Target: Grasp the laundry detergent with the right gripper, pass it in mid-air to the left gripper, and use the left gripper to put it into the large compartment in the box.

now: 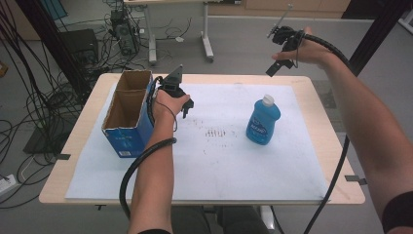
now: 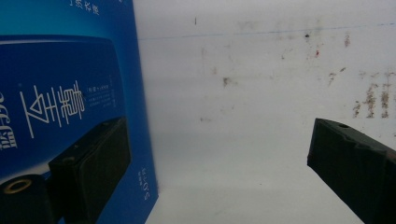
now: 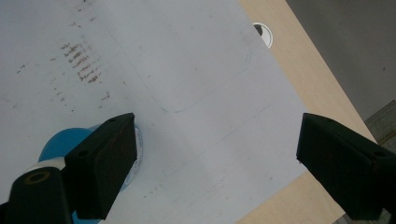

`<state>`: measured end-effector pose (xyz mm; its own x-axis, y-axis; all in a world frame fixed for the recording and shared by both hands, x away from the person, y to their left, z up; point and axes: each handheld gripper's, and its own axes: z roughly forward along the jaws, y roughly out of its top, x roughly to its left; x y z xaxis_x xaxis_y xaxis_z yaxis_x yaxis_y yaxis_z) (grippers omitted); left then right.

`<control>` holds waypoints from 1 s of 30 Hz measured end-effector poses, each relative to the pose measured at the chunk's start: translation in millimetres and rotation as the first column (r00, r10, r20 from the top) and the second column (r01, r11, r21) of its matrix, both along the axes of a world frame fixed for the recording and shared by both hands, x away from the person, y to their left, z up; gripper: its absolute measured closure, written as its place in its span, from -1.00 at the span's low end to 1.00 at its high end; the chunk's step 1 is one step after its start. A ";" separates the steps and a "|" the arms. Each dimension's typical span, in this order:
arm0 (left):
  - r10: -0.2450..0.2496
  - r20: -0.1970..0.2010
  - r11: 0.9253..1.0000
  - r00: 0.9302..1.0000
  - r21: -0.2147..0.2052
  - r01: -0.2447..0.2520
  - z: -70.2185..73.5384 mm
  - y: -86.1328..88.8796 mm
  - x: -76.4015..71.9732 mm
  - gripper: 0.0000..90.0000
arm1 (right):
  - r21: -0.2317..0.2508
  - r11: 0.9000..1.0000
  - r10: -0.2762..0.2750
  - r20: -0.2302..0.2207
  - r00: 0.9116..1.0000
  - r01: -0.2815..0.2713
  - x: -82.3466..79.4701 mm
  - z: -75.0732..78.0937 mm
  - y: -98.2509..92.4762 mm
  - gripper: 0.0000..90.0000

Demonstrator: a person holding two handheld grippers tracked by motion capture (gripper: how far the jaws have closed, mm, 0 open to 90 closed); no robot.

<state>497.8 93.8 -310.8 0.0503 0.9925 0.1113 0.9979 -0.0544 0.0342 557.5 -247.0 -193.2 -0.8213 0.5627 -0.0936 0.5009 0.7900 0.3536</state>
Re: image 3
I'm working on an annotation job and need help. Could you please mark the blue plastic bottle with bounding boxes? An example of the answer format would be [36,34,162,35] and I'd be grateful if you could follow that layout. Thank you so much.
[27,124,145,224]

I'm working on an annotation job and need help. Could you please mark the white table mat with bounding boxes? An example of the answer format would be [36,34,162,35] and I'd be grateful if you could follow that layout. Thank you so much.
[0,0,307,224]

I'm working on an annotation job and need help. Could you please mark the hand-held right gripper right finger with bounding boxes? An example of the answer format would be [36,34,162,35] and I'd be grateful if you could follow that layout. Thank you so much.
[296,112,396,221]

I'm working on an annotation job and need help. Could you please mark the round cable grommet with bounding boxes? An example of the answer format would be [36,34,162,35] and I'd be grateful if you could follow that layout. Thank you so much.
[252,21,275,49]

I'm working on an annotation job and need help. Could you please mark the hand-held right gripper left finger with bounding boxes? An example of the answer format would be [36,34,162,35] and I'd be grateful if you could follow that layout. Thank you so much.
[64,112,138,220]

